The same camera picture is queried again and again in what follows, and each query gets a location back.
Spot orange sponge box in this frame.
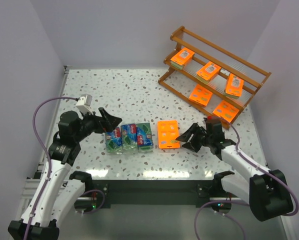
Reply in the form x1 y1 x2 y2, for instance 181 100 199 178
196 61 221 84
212 100 240 123
223 73 244 99
170 47 195 70

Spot green sponge pack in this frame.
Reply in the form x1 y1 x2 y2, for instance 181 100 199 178
136 122 154 152

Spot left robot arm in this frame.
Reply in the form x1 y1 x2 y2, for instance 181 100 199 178
8 107 122 240

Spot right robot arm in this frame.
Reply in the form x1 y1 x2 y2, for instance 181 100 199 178
176 117 299 222

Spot wooden shelf rack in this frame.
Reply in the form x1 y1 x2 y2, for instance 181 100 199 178
158 26 271 128

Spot blue sponge pack left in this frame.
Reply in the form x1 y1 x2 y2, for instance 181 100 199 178
105 127 123 154

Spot blue sponge pack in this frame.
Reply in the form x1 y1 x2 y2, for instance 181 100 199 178
120 123 138 152
105 127 123 154

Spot blue sponge pack middle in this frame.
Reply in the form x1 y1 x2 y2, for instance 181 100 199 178
120 123 138 152

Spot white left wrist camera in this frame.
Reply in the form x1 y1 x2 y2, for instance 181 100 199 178
75 94 93 115

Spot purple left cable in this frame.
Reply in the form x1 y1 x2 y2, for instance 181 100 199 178
21 96 107 240

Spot black table base frame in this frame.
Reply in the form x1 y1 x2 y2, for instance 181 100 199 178
93 179 229 209

